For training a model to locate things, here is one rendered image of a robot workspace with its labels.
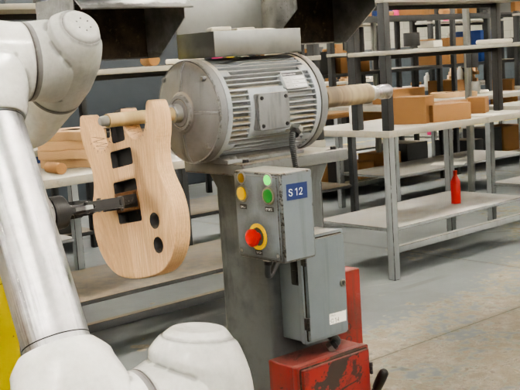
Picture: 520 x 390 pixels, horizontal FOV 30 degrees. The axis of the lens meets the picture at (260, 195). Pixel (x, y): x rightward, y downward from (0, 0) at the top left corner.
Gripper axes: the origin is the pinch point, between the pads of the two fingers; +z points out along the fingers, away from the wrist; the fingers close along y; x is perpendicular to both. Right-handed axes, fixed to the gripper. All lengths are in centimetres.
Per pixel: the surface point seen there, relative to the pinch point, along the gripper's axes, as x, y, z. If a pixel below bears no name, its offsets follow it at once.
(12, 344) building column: -37, -93, 9
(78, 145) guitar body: 33, -216, 114
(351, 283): -31, 7, 61
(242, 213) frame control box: -7.2, 22.7, 15.8
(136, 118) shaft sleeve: 18.6, 6.5, 2.6
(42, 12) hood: 45.8, -3.3, -11.5
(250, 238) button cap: -12.8, 27.4, 13.0
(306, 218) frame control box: -10.4, 35.4, 23.1
